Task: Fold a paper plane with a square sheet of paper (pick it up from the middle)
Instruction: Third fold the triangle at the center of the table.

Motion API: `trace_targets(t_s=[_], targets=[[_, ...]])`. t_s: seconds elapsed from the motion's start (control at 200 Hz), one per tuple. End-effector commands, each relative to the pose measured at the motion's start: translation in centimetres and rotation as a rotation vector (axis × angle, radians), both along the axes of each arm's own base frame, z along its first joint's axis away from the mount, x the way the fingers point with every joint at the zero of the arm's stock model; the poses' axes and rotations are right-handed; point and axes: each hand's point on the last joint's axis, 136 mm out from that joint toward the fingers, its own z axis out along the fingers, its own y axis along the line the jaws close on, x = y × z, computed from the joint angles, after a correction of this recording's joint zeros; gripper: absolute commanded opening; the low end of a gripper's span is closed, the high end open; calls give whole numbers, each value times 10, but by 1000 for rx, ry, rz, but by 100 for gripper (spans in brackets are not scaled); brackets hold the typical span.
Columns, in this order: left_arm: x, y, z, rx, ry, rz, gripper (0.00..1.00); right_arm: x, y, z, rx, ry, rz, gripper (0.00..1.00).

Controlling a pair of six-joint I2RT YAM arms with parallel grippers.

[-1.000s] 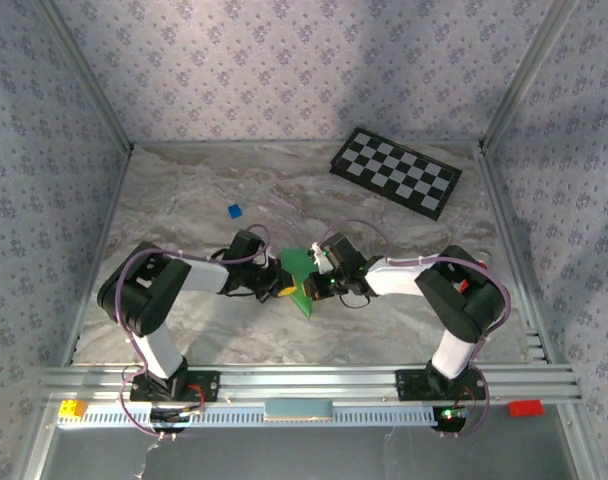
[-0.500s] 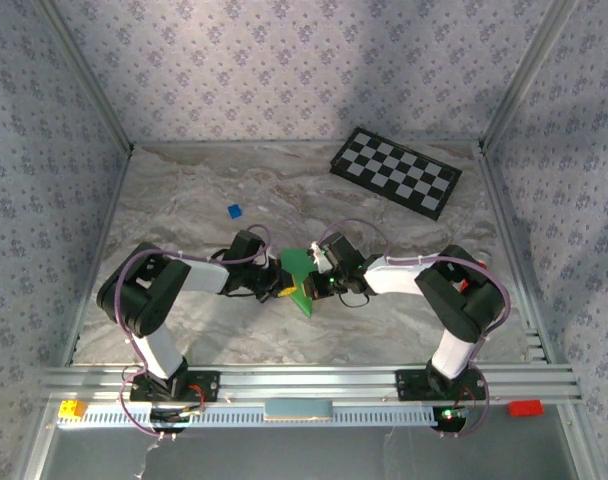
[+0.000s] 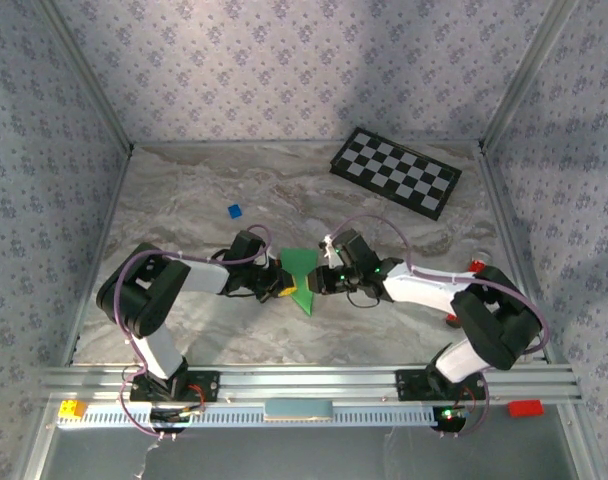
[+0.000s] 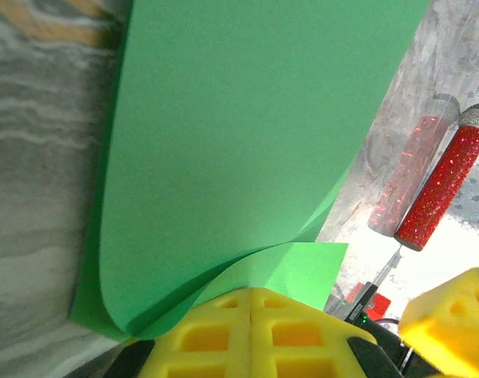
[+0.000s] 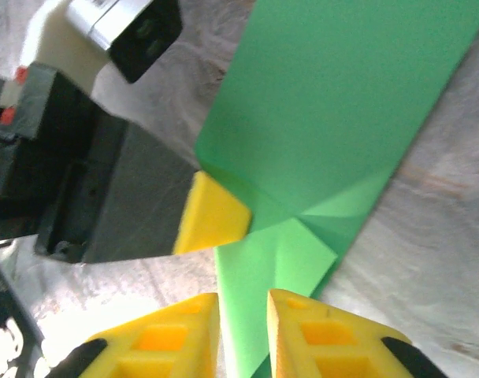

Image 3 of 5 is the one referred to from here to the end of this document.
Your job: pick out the small red toy piece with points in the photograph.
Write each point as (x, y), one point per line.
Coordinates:
(452, 320)

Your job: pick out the red toy brick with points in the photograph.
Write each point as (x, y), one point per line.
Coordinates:
(525, 408)

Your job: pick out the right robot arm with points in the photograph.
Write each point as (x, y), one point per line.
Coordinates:
(419, 292)

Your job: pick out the black white chessboard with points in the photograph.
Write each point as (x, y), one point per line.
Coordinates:
(396, 172)

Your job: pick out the aluminium corner post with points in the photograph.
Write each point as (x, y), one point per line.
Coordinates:
(525, 75)
(86, 75)

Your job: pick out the small red bottle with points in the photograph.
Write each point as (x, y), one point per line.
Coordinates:
(476, 265)

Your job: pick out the blue toy brick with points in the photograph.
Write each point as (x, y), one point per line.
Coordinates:
(234, 211)

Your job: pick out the wide aluminium mounting rail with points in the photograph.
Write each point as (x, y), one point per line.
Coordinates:
(309, 380)

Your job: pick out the green paper sheet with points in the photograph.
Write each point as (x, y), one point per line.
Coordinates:
(300, 261)

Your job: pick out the yellow toy brick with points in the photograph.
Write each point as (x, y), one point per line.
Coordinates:
(71, 409)

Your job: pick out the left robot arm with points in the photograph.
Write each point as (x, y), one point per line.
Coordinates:
(159, 350)

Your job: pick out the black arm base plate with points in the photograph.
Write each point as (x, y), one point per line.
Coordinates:
(209, 387)
(409, 387)

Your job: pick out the aluminium frame bar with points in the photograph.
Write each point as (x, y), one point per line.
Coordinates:
(513, 250)
(100, 255)

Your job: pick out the black controller board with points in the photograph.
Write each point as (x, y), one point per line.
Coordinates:
(451, 422)
(166, 416)

